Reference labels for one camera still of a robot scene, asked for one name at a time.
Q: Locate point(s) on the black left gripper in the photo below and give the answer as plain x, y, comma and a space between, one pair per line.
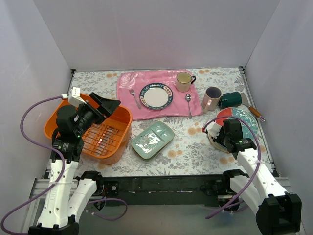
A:
93, 110

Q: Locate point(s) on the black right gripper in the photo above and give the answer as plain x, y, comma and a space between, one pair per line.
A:
220, 138

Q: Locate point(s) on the red and teal floral plate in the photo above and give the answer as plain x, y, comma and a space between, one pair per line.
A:
245, 116

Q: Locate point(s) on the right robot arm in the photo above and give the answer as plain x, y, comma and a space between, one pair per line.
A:
277, 211

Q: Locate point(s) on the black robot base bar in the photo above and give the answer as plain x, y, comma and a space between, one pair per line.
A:
209, 190

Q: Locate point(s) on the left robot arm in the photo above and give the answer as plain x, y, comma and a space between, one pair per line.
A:
61, 211

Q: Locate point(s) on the orange plastic bin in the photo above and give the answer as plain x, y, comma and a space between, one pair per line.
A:
105, 142

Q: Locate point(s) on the metal fork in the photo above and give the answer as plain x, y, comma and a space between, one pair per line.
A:
133, 94

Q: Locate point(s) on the dark green mug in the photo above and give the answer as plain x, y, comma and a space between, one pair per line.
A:
227, 100

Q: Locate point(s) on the pink mug purple inside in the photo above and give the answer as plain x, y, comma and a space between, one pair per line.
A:
211, 98

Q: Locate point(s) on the floral tablecloth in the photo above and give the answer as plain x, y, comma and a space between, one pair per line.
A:
190, 152

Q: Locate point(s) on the white plate green rim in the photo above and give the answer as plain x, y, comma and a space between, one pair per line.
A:
156, 96

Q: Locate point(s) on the metal spoon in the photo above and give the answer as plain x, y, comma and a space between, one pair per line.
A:
188, 99

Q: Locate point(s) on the light green divided tray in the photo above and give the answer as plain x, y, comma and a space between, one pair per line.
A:
152, 140

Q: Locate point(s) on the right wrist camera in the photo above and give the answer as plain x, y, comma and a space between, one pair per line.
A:
212, 130

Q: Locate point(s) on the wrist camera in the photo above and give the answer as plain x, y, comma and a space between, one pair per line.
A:
212, 130
73, 97

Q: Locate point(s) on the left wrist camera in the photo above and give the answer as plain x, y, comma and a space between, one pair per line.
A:
73, 97

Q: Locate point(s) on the wooden handled metal spatula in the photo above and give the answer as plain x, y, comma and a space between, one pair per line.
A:
252, 109

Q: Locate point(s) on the cream mug black handle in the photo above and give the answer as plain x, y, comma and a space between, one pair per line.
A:
184, 80

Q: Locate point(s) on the aluminium frame rail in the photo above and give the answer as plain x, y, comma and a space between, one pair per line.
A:
251, 102

